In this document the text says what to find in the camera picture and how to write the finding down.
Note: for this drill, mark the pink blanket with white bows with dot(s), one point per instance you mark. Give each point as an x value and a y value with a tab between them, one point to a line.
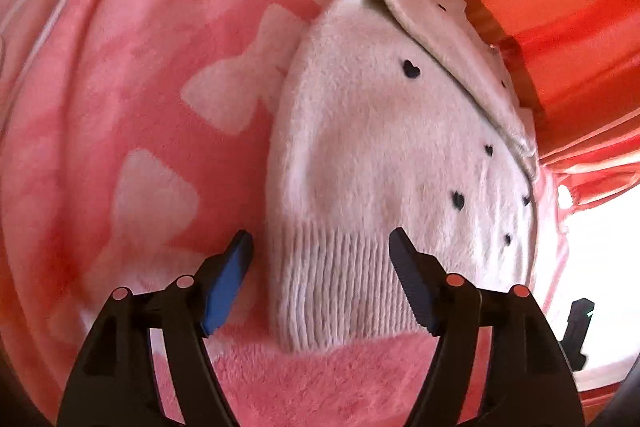
150	132

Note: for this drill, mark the white fuzzy sweater with hearts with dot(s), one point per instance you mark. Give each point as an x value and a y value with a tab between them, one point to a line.
395	157

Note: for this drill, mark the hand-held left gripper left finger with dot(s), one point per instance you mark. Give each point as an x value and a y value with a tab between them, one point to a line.
227	284

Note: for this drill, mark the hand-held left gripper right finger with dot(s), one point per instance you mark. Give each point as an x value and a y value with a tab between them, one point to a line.
417	289

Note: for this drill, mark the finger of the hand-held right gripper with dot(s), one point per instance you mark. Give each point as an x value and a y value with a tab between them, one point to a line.
577	327

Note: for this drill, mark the red orange striped curtain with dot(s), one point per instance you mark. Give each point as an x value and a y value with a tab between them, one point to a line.
540	2

